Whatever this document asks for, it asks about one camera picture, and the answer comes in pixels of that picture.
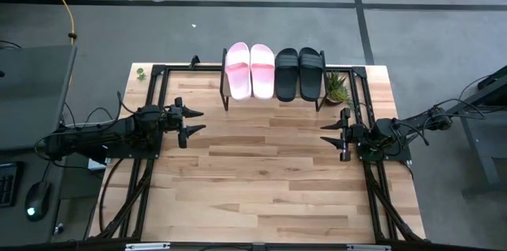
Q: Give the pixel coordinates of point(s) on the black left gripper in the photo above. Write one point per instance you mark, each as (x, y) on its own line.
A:
(174, 120)

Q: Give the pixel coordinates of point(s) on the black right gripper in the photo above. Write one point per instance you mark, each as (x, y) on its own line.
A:
(358, 134)

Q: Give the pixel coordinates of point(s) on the black rubber slide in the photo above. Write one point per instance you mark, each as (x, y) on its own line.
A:
(311, 81)
(287, 81)

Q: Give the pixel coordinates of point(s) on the pink rubber slide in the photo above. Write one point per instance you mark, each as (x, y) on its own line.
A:
(237, 77)
(262, 77)

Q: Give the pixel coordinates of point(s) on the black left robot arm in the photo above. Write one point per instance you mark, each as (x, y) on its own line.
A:
(99, 138)

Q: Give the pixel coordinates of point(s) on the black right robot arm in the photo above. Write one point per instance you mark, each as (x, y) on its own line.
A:
(416, 120)

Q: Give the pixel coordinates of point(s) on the potted green succulent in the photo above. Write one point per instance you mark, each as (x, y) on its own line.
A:
(337, 90)

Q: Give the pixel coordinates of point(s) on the black clamp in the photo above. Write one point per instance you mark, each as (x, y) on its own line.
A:
(194, 63)

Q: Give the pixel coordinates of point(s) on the small green plant sprig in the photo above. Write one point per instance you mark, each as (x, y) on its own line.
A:
(141, 73)

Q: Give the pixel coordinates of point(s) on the white box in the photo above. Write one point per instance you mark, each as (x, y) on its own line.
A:
(95, 164)

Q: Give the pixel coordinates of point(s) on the black metal stand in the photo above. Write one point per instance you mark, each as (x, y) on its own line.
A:
(481, 152)

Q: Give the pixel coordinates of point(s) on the grey monitor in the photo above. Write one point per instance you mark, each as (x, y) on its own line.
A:
(35, 96)

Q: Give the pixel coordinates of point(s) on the silver knob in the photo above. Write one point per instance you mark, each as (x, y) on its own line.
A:
(59, 229)

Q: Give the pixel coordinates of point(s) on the black computer mouse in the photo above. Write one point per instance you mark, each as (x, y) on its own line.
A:
(37, 199)

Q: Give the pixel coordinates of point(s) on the black keyboard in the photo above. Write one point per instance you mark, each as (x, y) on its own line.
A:
(8, 185)

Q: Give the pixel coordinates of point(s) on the dark grey desk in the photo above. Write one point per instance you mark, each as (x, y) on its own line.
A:
(16, 227)

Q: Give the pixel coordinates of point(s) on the wooden shelf with black frame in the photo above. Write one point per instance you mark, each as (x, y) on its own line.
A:
(226, 92)

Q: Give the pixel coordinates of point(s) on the black aluminium rig frame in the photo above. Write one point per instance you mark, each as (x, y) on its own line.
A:
(178, 67)

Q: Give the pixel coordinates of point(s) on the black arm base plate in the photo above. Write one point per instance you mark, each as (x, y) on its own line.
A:
(134, 154)
(398, 155)

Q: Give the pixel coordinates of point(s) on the silver metal bracket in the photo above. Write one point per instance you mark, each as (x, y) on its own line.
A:
(368, 248)
(146, 247)

